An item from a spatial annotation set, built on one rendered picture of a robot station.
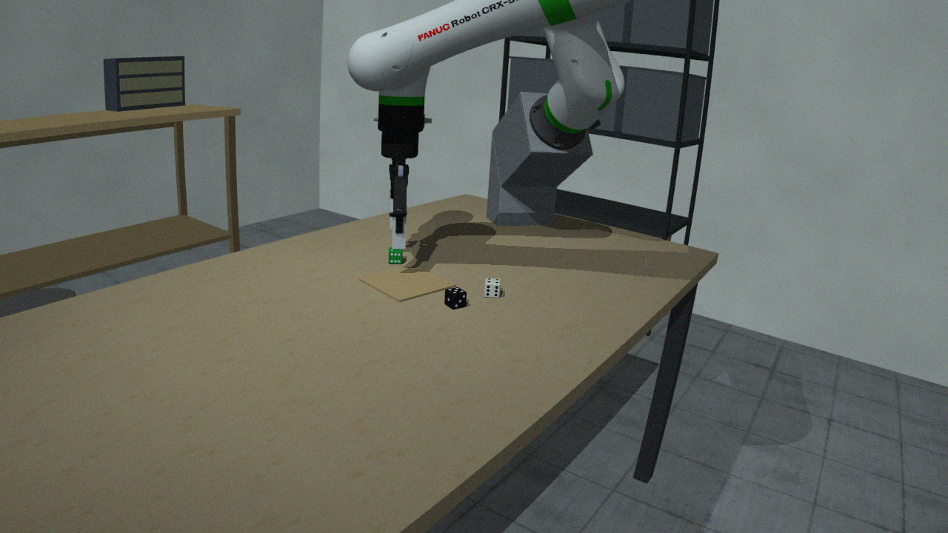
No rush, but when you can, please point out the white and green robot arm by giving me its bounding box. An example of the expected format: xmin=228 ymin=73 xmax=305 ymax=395
xmin=347 ymin=0 xmax=631 ymax=150

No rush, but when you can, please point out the green die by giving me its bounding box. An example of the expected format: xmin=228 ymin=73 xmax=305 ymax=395
xmin=388 ymin=247 xmax=403 ymax=264

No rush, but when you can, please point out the tan square mat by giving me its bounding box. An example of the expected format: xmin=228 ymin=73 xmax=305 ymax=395
xmin=358 ymin=265 xmax=456 ymax=302

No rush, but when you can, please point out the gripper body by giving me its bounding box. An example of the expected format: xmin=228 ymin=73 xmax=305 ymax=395
xmin=381 ymin=131 xmax=419 ymax=173

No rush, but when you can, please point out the white die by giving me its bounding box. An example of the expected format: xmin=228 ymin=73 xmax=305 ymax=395
xmin=484 ymin=278 xmax=501 ymax=298

